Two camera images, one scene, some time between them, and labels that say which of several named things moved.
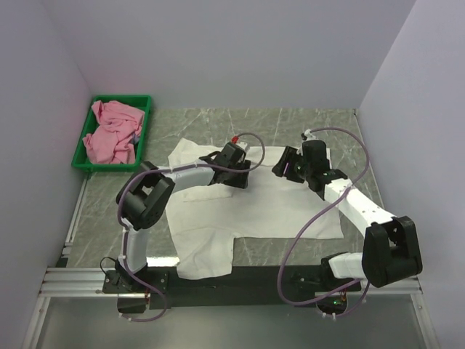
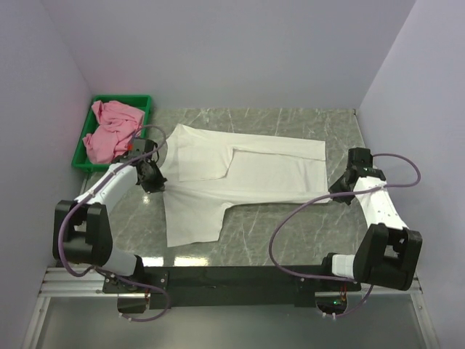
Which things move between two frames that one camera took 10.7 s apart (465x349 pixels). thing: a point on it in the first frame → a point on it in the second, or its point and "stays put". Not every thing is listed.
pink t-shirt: (113, 141) stays put
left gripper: (240, 182) → (158, 184)
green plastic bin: (81, 161) stays put
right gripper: (289, 155) → (344, 198)
